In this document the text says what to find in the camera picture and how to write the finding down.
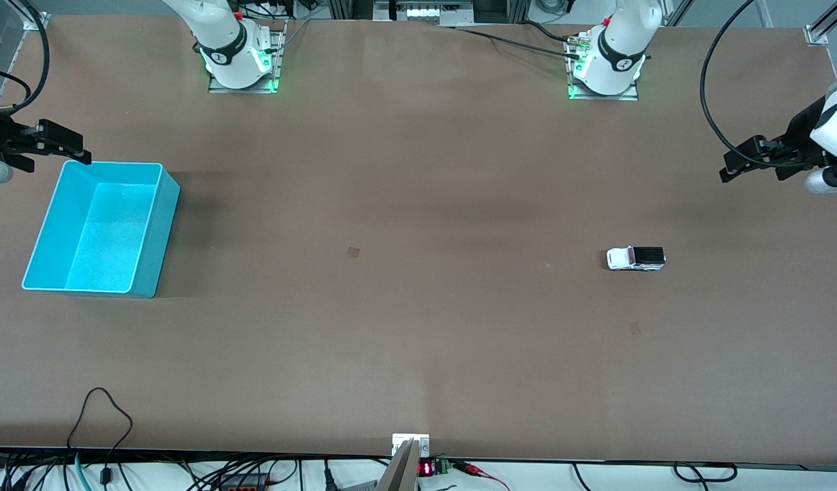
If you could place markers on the cyan plastic bin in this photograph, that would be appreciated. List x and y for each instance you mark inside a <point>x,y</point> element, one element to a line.
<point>105,232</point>

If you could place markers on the silver box white ports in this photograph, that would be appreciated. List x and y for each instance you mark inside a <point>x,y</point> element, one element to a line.
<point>425,12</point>

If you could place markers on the white mount bracket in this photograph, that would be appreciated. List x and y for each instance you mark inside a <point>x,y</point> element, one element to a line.
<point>423,444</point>

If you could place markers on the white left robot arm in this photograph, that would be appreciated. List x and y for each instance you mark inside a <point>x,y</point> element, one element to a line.
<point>619,41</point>

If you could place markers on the grey camera mount bar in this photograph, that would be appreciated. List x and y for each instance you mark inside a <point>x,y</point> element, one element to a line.
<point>399,470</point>

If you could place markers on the orange black power strip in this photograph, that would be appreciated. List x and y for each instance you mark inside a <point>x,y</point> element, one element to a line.
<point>245,485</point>

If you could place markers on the aluminium frame profile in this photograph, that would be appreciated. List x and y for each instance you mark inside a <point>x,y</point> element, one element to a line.
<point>817,34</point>

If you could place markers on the red digit display module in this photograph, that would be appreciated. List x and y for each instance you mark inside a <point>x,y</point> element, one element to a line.
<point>427,468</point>

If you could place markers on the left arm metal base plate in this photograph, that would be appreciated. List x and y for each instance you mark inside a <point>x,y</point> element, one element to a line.
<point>623,97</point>

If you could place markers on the white toy jeep black roof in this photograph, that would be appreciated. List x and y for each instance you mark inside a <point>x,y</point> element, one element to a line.
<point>623,258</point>

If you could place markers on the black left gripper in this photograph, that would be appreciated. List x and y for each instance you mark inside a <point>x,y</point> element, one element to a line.
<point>798,134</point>

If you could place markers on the metal corner bracket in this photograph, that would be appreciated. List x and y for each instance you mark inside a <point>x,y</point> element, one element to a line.
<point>37,20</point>

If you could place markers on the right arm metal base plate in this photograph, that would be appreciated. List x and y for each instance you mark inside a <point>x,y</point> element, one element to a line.
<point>280,61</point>

